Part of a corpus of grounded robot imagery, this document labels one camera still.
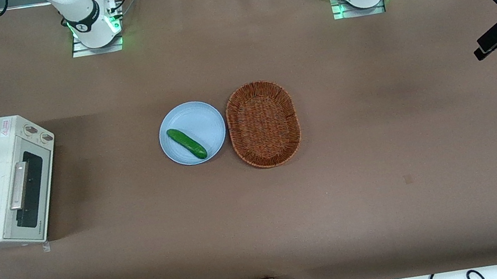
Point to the brown wicker basket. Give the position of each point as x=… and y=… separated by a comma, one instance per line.
x=263, y=124

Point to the clear tape piece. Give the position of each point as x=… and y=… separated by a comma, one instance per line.
x=46, y=246

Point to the green cucumber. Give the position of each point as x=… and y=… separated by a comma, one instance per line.
x=186, y=143

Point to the light blue plate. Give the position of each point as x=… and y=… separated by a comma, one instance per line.
x=202, y=119

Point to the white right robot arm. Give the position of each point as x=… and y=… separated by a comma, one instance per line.
x=87, y=20

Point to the beige oven knob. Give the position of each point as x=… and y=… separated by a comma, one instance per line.
x=31, y=129
x=46, y=137

